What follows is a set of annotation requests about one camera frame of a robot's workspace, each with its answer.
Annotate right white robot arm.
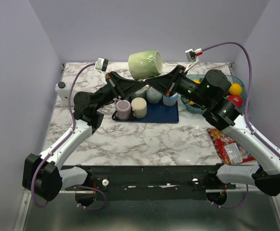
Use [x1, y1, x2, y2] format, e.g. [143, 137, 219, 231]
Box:
[144, 65, 280, 196]

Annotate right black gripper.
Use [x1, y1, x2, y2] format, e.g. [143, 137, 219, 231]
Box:
[145, 65, 211, 109]

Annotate red snack bag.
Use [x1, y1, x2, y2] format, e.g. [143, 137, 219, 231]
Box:
[206, 128, 255, 165]

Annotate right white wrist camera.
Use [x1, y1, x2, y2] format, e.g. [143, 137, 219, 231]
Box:
[185, 48, 202, 72]

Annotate teal plastic fruit basket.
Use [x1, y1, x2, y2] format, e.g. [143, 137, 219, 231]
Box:
[181, 75, 247, 115]

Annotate cream textured mug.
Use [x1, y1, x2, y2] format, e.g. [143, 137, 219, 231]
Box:
[131, 97, 147, 118]

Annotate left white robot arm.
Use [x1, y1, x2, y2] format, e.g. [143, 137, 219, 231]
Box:
[22, 72, 145, 202]

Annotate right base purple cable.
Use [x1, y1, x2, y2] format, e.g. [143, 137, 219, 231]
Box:
[211, 184, 250, 209]

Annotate orange toy orange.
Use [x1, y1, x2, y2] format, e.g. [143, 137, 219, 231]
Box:
[228, 83, 242, 96]

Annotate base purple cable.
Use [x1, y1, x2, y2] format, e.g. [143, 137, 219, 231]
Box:
[76, 184, 108, 211]
[211, 184, 250, 209]

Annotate dark blue tray mat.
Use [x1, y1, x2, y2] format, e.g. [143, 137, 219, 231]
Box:
[112, 101, 179, 124]

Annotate blue white mug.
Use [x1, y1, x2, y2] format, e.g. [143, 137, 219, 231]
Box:
[162, 93, 178, 106]

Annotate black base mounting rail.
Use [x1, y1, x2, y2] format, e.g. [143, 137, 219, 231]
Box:
[62, 165, 244, 202]

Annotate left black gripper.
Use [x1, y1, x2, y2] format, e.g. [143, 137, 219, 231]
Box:
[93, 71, 146, 112]

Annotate grey-blue round mug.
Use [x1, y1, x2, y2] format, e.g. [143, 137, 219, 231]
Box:
[146, 87, 162, 104]

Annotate light green mug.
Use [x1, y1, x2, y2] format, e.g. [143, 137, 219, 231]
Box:
[128, 50, 163, 80]

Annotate red toy dragon fruit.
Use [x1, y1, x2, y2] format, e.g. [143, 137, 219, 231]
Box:
[226, 95, 243, 108]

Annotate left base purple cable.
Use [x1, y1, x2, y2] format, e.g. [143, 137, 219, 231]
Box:
[76, 184, 108, 211]

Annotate lilac mug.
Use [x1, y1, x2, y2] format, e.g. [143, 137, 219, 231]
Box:
[112, 100, 132, 121]

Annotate blue mug tan rim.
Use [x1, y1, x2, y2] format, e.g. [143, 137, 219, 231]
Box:
[131, 86, 147, 100]

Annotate white bottle black cap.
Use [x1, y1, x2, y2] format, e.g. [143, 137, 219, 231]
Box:
[55, 81, 74, 106]

